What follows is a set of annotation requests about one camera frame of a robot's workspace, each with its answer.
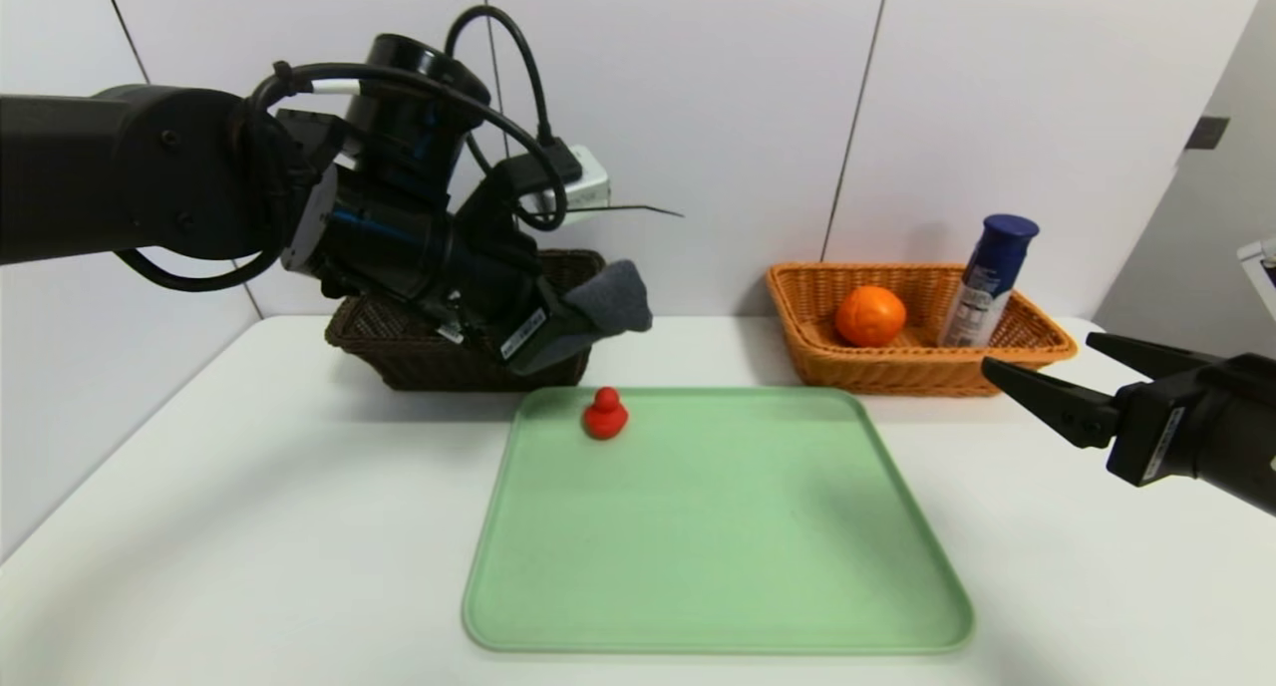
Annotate blue and white bottle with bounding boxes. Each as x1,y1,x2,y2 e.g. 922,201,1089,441
938,213,1041,350

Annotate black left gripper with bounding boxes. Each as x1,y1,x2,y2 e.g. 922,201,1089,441
441,226,618,378

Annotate orange wicker basket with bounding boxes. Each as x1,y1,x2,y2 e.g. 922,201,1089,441
765,262,1078,398

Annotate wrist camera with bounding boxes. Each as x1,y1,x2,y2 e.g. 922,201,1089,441
1238,237,1276,323
518,146,611,230

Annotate grey towel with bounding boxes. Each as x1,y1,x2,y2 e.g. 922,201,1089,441
518,260,654,376

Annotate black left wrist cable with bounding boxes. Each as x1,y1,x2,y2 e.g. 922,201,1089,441
444,5,574,169

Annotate dark brown wicker basket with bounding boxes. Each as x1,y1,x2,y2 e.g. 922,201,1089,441
326,248,609,393

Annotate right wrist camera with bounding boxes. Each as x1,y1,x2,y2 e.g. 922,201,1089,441
1238,237,1276,323

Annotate light green plastic tray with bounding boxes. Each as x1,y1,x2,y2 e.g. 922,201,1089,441
463,386,974,655

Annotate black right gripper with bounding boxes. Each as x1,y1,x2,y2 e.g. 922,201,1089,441
980,331,1276,516

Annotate orange fruit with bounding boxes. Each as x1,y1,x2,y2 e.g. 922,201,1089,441
835,285,908,349

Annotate red rubber duck toy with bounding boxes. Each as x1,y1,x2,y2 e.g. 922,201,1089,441
583,387,630,441

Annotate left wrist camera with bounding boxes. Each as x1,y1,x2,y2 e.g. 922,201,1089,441
518,146,611,230

